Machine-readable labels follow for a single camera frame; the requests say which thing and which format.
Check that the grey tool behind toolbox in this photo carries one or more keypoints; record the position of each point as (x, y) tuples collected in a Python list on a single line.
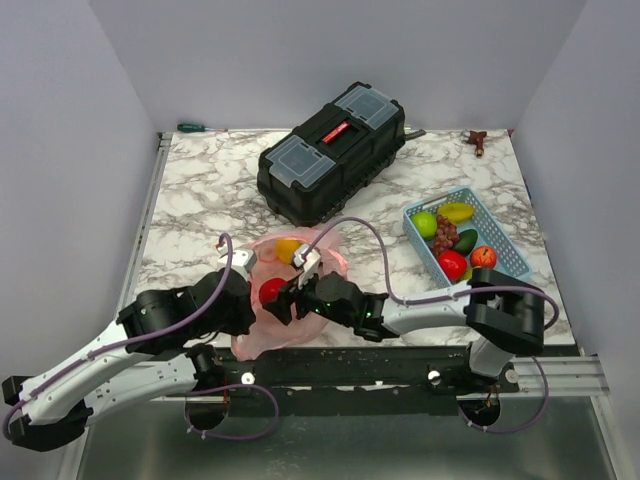
[(415, 134)]

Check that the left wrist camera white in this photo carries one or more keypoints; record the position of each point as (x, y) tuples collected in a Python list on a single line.
[(242, 259)]

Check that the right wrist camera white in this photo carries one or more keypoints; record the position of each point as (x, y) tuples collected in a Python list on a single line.
[(306, 261)]

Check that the dark green fake avocado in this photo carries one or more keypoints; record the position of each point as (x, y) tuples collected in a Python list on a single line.
[(466, 242)]

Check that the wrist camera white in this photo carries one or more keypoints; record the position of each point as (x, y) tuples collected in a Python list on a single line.
[(242, 259), (306, 261)]

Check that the red fake grapes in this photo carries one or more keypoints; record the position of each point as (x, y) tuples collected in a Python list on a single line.
[(446, 236)]

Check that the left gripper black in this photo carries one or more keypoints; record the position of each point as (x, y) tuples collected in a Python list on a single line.
[(246, 320)]

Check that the black plastic toolbox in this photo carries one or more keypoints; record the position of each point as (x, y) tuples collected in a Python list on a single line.
[(309, 175)]

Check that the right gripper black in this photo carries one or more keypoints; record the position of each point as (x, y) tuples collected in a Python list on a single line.
[(282, 305)]

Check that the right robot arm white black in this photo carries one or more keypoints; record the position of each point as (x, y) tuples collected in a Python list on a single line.
[(507, 313)]

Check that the blue plastic basket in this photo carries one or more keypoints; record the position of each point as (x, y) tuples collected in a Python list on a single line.
[(510, 261)]

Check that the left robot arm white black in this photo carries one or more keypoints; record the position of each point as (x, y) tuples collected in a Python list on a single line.
[(141, 355)]

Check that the yellow fake pear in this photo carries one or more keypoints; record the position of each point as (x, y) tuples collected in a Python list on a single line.
[(285, 249)]

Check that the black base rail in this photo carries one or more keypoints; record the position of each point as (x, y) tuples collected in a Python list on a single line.
[(350, 381)]

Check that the pink plastic bag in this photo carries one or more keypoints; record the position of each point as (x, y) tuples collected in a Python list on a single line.
[(268, 333)]

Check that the yellow fake lemon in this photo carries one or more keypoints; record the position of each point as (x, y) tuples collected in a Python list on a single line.
[(456, 212)]

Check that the green fake apple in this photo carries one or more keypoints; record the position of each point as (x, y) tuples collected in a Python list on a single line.
[(425, 223)]

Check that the green handled screwdriver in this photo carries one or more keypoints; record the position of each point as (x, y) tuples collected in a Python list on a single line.
[(191, 128)]

